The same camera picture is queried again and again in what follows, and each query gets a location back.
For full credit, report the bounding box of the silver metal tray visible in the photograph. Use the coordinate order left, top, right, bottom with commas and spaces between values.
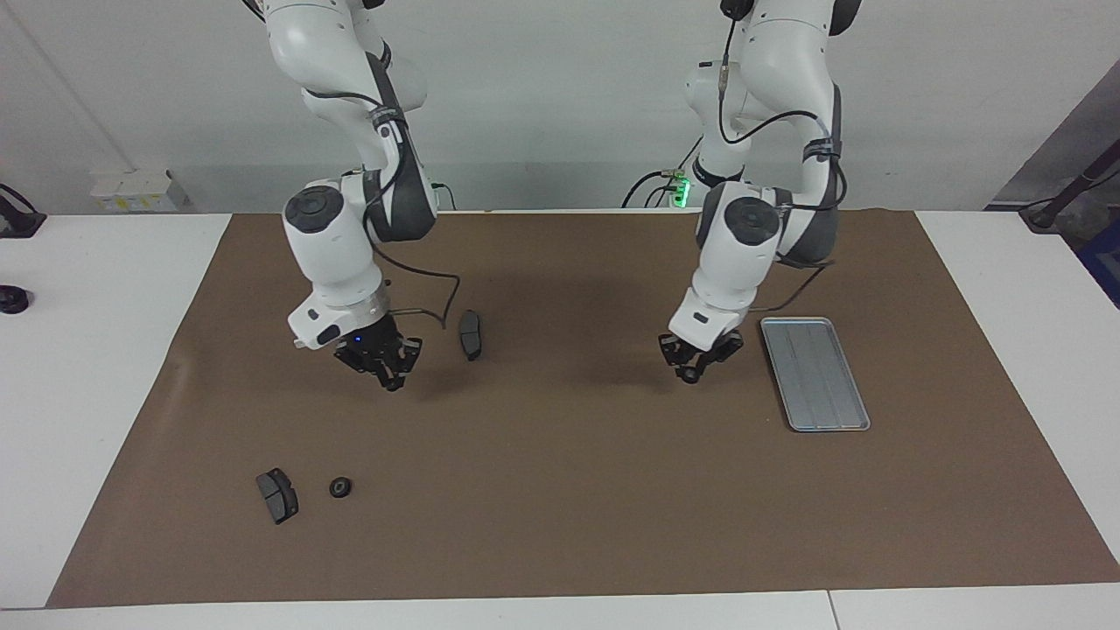
759, 317, 872, 433

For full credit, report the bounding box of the brown table mat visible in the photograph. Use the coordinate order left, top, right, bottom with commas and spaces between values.
45, 210, 1120, 609

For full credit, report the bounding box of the black stand pole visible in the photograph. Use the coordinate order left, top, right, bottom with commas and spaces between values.
1019, 140, 1120, 234

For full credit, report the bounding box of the black table clamp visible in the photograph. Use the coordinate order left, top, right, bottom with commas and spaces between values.
0, 182, 46, 239

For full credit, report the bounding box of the blue crate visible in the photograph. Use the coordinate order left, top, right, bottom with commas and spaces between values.
1078, 219, 1120, 309

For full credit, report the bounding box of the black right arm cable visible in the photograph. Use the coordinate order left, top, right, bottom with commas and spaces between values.
302, 87, 462, 332

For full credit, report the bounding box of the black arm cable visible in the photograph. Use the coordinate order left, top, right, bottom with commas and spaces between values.
717, 13, 850, 314
302, 87, 462, 332

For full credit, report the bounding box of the black base cable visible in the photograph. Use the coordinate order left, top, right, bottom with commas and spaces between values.
621, 171, 692, 209

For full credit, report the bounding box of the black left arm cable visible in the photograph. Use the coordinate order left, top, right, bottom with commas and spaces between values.
717, 13, 850, 314

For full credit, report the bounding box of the white wall socket box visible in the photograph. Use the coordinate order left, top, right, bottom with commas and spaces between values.
90, 169, 189, 214

